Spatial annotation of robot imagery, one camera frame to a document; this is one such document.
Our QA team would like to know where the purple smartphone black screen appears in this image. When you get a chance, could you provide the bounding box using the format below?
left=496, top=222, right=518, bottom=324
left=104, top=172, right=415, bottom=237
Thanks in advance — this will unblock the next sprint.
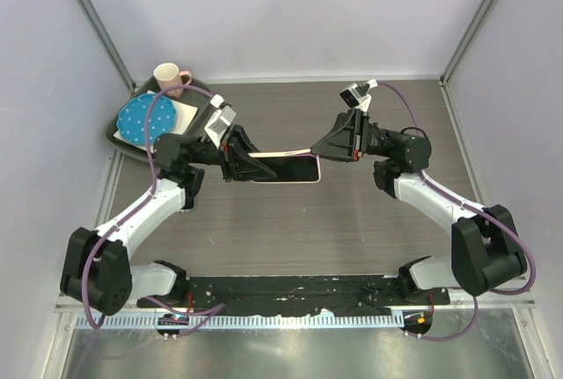
left=255, top=154, right=321, bottom=184

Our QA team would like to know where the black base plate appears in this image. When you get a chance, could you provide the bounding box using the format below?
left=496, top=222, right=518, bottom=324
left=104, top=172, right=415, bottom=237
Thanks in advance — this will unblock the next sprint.
left=135, top=273, right=452, bottom=315

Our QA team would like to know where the purple cable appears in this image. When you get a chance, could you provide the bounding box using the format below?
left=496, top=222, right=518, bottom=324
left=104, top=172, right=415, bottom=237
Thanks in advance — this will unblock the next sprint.
left=376, top=81, right=537, bottom=339
left=83, top=84, right=228, bottom=331

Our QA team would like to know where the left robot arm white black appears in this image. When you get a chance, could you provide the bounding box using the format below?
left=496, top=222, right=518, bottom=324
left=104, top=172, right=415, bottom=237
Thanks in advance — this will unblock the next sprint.
left=60, top=126, right=276, bottom=316

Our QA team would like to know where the dark green tray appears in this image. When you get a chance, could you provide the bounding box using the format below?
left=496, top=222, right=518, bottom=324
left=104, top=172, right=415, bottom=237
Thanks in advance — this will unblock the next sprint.
left=105, top=77, right=214, bottom=162

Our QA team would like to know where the aluminium frame rail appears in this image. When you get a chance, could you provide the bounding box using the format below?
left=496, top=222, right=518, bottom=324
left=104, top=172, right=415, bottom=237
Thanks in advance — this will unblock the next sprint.
left=54, top=289, right=537, bottom=313

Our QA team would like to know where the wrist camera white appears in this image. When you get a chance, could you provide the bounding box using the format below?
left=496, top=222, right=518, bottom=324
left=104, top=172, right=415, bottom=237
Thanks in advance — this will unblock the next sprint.
left=204, top=105, right=237, bottom=148
left=340, top=81, right=377, bottom=113

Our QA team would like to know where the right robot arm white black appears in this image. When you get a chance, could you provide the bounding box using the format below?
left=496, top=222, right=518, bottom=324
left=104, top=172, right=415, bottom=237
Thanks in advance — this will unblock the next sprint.
left=311, top=109, right=537, bottom=304

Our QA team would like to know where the blue dotted plate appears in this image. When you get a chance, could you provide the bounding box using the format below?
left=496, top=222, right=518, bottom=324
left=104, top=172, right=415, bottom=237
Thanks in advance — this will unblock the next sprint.
left=116, top=92, right=178, bottom=149

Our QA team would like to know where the slotted cable duct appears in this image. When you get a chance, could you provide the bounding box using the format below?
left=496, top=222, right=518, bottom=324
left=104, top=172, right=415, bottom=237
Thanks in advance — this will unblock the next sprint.
left=102, top=310, right=404, bottom=331

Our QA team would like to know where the pink mug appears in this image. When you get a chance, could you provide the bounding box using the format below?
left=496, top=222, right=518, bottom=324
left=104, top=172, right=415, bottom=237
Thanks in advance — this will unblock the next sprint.
left=153, top=62, right=193, bottom=90

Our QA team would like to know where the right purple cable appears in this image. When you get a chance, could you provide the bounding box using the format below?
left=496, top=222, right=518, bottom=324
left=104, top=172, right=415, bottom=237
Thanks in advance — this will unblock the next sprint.
left=376, top=81, right=537, bottom=339

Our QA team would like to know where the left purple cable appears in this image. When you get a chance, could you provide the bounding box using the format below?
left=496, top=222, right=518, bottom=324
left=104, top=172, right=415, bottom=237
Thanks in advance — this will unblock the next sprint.
left=83, top=84, right=228, bottom=331

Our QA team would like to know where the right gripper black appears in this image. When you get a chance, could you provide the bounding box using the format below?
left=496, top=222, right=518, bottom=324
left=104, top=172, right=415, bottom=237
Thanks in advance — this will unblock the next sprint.
left=305, top=109, right=398, bottom=164

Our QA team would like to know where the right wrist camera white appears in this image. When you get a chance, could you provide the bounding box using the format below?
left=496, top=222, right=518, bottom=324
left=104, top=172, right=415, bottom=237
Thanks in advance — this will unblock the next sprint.
left=340, top=81, right=377, bottom=113

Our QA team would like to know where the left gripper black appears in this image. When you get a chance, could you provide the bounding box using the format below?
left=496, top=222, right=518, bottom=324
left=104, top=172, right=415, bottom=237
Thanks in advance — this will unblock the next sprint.
left=191, top=124, right=279, bottom=184

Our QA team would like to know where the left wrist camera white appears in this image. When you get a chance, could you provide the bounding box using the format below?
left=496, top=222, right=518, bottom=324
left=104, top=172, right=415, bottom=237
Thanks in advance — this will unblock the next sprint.
left=204, top=105, right=237, bottom=148

